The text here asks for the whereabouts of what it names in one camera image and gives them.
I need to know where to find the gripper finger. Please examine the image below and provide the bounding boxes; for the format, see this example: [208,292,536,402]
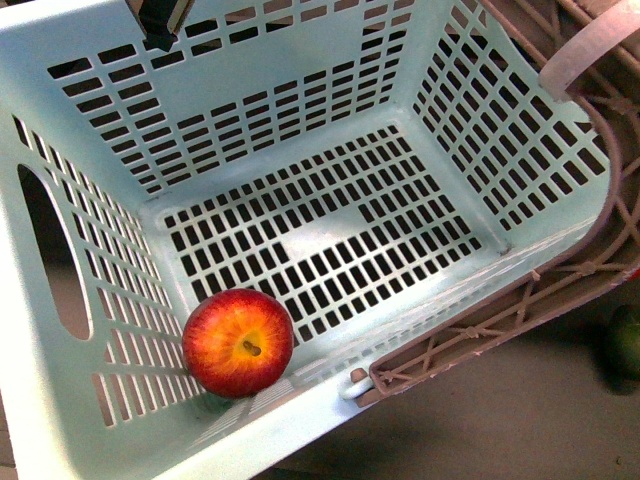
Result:
[126,0,195,52]

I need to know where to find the light blue plastic basket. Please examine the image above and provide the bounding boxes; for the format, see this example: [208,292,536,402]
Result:
[1,1,610,479]

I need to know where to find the red apple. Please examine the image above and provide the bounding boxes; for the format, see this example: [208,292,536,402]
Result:
[182,289,294,399]

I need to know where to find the dark green avocado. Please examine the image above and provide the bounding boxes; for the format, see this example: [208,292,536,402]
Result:
[601,304,639,395]

